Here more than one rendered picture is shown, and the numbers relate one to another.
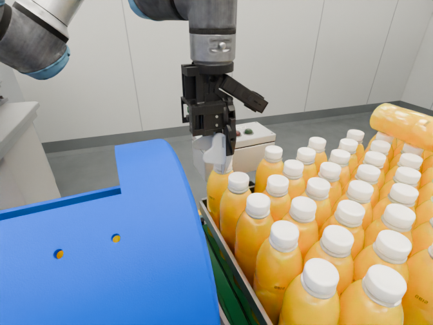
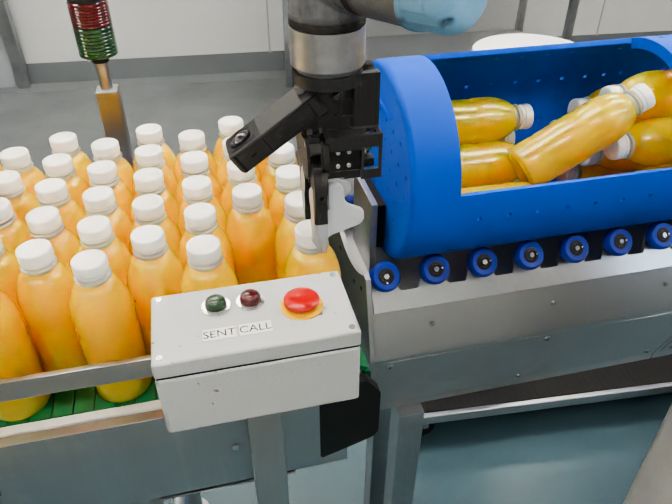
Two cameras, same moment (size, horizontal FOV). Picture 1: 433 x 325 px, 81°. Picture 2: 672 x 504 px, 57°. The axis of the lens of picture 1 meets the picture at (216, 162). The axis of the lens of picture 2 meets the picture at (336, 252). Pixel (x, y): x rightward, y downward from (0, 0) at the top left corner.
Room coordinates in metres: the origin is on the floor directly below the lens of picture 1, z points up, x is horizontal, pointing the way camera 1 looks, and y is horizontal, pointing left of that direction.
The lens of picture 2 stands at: (1.06, 0.11, 1.52)
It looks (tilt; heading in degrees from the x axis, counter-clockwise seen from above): 37 degrees down; 189
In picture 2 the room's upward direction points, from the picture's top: straight up
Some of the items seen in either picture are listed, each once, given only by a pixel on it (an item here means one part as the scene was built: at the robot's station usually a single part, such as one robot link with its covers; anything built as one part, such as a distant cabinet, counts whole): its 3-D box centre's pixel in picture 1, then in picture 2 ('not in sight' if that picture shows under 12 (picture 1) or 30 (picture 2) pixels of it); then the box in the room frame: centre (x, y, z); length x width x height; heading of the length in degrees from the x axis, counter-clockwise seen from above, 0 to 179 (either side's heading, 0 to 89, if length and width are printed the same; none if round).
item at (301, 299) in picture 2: not in sight; (301, 301); (0.59, 0.00, 1.11); 0.04 x 0.04 x 0.01
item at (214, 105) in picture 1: (209, 98); (335, 122); (0.45, 0.01, 1.24); 0.09 x 0.08 x 0.12; 112
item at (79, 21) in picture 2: not in sight; (89, 12); (0.08, -0.46, 1.23); 0.06 x 0.06 x 0.04
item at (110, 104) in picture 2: not in sight; (159, 317); (0.08, -0.46, 0.55); 0.04 x 0.04 x 1.10; 22
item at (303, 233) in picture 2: (223, 163); (311, 234); (0.46, -0.01, 1.09); 0.04 x 0.04 x 0.02
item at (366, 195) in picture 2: not in sight; (369, 221); (0.26, 0.04, 0.99); 0.10 x 0.02 x 0.12; 22
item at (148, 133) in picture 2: not in sight; (149, 134); (0.23, -0.31, 1.09); 0.04 x 0.04 x 0.02
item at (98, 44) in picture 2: not in sight; (95, 39); (0.08, -0.46, 1.18); 0.06 x 0.06 x 0.05
